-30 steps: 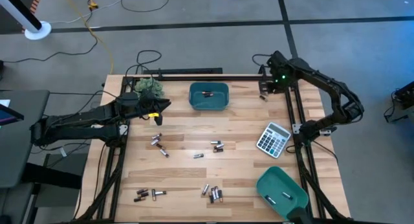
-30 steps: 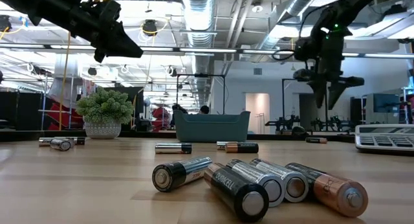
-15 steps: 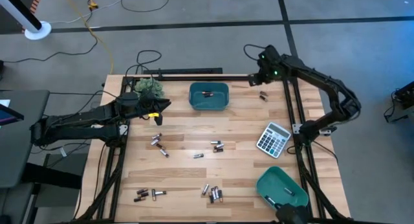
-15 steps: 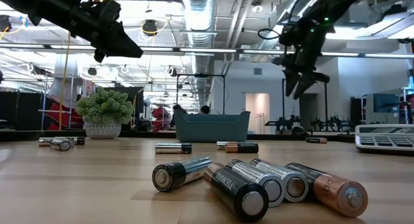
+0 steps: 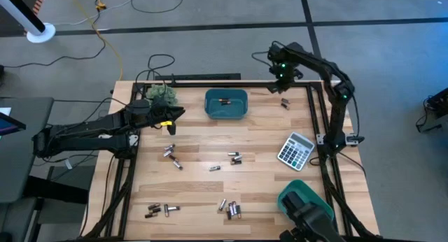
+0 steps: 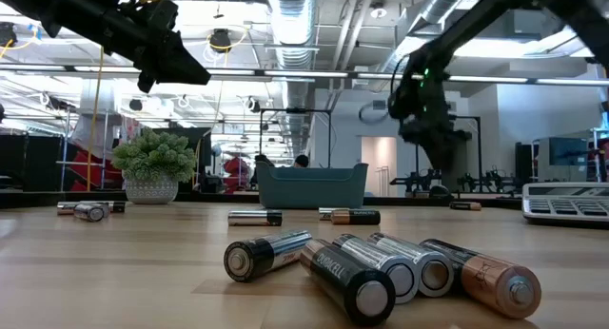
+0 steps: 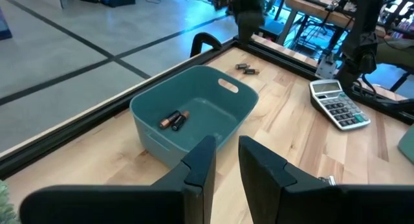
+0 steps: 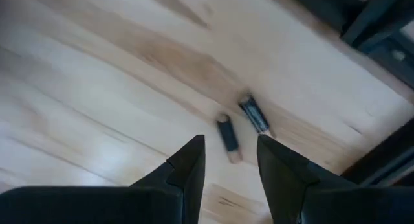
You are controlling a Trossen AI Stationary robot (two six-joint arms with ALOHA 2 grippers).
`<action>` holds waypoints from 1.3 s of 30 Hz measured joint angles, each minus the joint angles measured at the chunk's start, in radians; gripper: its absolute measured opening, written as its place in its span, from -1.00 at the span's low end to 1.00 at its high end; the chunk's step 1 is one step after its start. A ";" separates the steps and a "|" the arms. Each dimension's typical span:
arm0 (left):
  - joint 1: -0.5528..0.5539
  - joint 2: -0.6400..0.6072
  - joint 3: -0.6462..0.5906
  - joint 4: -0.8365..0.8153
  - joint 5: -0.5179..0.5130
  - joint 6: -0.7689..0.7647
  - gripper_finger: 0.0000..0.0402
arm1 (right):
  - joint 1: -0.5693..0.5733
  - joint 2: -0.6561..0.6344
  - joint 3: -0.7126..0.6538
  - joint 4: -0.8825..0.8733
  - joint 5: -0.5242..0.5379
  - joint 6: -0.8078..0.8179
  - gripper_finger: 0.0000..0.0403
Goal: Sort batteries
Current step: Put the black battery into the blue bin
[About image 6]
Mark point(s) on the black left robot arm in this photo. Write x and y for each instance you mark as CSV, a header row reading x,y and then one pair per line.
x,y
71,8

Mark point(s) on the red panel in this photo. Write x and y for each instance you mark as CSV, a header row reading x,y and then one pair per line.
x,y
81,172

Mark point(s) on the green potted plant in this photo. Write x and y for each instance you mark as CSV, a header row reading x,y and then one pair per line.
x,y
152,158

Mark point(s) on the white grey desk calculator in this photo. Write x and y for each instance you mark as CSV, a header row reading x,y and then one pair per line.
x,y
566,207

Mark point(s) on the smooth silver ventilation duct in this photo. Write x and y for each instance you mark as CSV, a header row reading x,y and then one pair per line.
x,y
438,5

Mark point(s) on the long white light strip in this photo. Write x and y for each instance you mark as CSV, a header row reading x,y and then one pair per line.
x,y
304,74

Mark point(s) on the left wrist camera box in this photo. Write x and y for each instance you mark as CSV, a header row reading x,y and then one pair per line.
x,y
164,15

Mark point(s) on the red object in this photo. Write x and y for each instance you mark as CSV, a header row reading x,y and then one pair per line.
x,y
236,169

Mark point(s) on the dark blue monitor screen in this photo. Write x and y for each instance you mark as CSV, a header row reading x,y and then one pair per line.
x,y
568,151

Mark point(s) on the dark blue-teal plastic bin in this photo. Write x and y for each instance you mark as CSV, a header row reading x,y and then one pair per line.
x,y
311,191

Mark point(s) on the black monitor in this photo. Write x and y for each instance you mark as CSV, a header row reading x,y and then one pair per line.
x,y
202,148

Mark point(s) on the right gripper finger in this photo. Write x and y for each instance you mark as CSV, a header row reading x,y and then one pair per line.
x,y
437,155
456,155

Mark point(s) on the round ceiling sensor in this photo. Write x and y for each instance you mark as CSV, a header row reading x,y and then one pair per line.
x,y
378,11

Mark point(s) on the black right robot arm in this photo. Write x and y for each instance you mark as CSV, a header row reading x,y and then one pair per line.
x,y
585,15

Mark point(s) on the black aluminium table frame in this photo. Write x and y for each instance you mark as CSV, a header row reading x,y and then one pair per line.
x,y
28,199

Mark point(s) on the black background robot arm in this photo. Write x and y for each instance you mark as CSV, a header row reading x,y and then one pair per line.
x,y
414,182
490,181

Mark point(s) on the black copper Duracell battery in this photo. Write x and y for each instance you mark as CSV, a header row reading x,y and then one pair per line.
x,y
492,281
359,217
464,206
117,207
347,281

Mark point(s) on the black partition panel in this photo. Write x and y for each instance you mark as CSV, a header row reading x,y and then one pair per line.
x,y
33,162

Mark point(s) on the person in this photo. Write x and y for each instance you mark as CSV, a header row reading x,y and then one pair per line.
x,y
262,161
301,160

